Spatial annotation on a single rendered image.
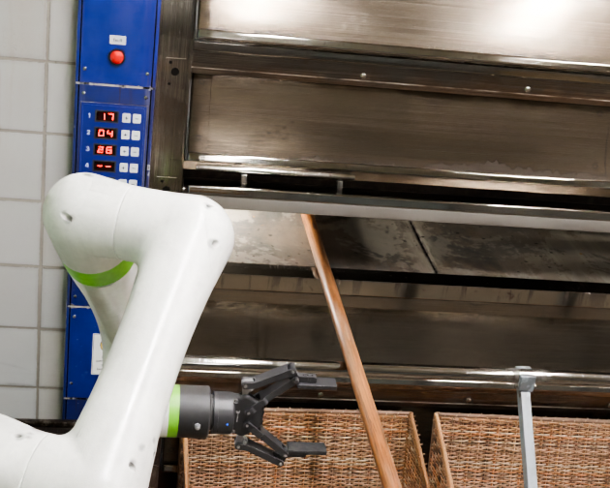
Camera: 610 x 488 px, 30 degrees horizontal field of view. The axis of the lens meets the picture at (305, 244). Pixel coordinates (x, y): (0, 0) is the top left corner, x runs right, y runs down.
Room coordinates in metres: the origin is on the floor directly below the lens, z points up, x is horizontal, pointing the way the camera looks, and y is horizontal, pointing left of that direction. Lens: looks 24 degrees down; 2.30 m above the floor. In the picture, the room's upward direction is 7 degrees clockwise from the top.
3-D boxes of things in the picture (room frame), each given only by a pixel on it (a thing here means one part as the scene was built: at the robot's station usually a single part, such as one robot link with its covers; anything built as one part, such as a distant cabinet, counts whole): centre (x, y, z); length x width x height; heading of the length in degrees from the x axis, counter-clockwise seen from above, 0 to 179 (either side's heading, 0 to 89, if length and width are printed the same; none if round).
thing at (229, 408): (1.73, 0.08, 1.19); 0.09 x 0.07 x 0.08; 100
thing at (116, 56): (2.21, 0.42, 1.67); 0.03 x 0.02 x 0.06; 100
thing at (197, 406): (1.72, 0.15, 1.19); 0.12 x 0.06 x 0.09; 10
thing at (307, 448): (1.75, -0.05, 1.12); 0.07 x 0.03 x 0.01; 100
